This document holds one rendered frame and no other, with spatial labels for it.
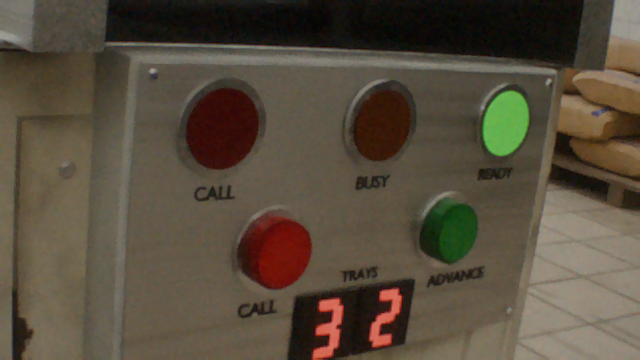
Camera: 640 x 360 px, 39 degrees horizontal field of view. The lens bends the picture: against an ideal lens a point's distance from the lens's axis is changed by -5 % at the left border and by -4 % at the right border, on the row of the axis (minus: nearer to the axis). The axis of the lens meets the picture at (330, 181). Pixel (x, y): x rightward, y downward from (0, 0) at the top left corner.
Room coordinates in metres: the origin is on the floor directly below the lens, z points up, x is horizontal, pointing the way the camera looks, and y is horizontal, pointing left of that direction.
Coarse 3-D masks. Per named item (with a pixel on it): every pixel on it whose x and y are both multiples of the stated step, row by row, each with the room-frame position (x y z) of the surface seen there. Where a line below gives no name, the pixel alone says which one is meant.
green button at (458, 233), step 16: (448, 208) 0.42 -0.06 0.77; (464, 208) 0.43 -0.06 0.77; (432, 224) 0.42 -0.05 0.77; (448, 224) 0.42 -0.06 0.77; (464, 224) 0.43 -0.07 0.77; (432, 240) 0.42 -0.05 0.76; (448, 240) 0.42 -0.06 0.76; (464, 240) 0.43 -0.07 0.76; (432, 256) 0.42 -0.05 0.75; (448, 256) 0.42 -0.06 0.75; (464, 256) 0.43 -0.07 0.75
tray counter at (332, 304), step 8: (320, 304) 0.38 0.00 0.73; (328, 304) 0.39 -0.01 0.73; (336, 304) 0.39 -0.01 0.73; (320, 312) 0.38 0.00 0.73; (336, 312) 0.39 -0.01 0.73; (320, 320) 0.39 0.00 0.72; (336, 320) 0.39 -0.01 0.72; (320, 328) 0.39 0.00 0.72; (328, 328) 0.39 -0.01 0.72; (312, 336) 0.38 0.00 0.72; (320, 336) 0.39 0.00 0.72; (336, 336) 0.39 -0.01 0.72; (312, 344) 0.38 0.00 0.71; (336, 344) 0.39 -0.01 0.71; (320, 352) 0.39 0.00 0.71; (328, 352) 0.39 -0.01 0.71
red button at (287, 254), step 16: (272, 224) 0.36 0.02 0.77; (288, 224) 0.36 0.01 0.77; (256, 240) 0.36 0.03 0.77; (272, 240) 0.36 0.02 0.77; (288, 240) 0.36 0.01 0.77; (304, 240) 0.37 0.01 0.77; (256, 256) 0.35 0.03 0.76; (272, 256) 0.36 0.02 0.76; (288, 256) 0.36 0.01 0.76; (304, 256) 0.37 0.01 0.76; (256, 272) 0.36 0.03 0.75; (272, 272) 0.36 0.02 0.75; (288, 272) 0.36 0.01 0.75; (272, 288) 0.36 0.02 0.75
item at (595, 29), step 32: (256, 0) 0.72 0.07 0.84; (288, 0) 0.69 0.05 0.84; (384, 0) 0.61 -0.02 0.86; (416, 0) 0.58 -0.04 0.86; (448, 0) 0.56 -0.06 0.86; (480, 0) 0.54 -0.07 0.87; (512, 0) 0.52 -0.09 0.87; (544, 0) 0.50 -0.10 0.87; (576, 0) 0.49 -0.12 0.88; (608, 0) 0.50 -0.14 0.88; (416, 32) 0.58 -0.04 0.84; (448, 32) 0.56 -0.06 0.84; (480, 32) 0.54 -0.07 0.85; (512, 32) 0.52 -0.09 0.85; (544, 32) 0.50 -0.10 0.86; (576, 32) 0.49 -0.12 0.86; (608, 32) 0.50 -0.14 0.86; (576, 64) 0.48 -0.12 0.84
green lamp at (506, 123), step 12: (504, 96) 0.45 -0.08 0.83; (516, 96) 0.45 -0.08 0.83; (492, 108) 0.44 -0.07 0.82; (504, 108) 0.45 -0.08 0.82; (516, 108) 0.45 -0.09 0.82; (492, 120) 0.44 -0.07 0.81; (504, 120) 0.45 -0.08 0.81; (516, 120) 0.45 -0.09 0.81; (492, 132) 0.44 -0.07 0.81; (504, 132) 0.45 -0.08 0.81; (516, 132) 0.45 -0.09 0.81; (492, 144) 0.44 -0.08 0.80; (504, 144) 0.45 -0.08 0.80; (516, 144) 0.45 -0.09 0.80
